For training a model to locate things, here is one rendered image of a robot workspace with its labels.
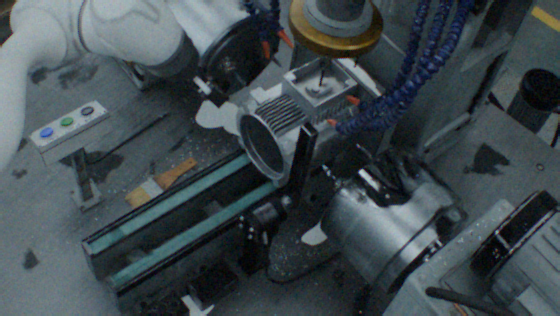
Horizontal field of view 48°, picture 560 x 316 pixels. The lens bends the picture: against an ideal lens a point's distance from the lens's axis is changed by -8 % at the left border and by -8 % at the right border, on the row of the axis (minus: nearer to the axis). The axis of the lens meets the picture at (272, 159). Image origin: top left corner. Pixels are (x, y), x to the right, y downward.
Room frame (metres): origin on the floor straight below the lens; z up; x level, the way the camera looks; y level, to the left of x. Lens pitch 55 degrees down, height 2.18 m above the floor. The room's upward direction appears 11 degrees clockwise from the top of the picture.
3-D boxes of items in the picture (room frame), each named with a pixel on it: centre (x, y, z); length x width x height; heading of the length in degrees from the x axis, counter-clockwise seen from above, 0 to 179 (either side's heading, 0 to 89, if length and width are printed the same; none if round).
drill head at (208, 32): (1.16, 0.22, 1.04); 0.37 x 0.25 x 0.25; 47
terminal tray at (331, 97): (0.95, -0.07, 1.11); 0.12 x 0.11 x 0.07; 137
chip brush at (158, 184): (0.85, 0.25, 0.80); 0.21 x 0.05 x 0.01; 142
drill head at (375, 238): (0.70, -0.29, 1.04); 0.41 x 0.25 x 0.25; 47
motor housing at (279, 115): (0.92, -0.04, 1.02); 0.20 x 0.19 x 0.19; 137
